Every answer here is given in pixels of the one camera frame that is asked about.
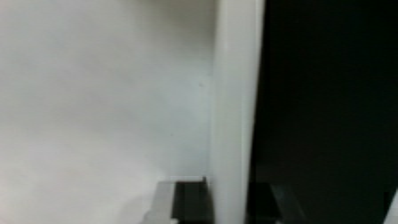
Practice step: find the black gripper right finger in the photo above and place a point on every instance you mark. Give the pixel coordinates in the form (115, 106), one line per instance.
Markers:
(273, 205)

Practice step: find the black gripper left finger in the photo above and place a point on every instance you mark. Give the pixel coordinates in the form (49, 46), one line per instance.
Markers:
(180, 203)

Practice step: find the white square table top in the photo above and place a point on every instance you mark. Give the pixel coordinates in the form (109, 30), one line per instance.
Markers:
(129, 75)

